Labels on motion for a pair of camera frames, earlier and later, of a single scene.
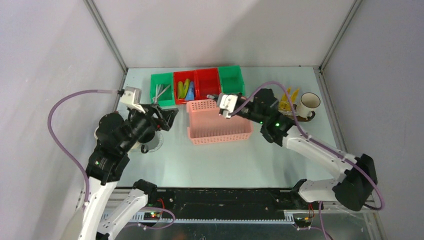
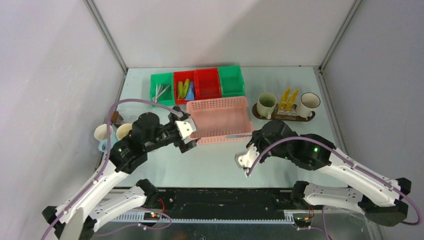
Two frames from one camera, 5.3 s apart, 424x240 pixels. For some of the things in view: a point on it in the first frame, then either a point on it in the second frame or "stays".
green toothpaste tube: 180,90 stays
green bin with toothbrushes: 161,89 stays
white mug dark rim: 308,102 stays
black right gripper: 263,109 → 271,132
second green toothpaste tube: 186,87 stays
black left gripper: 167,115 → 184,146
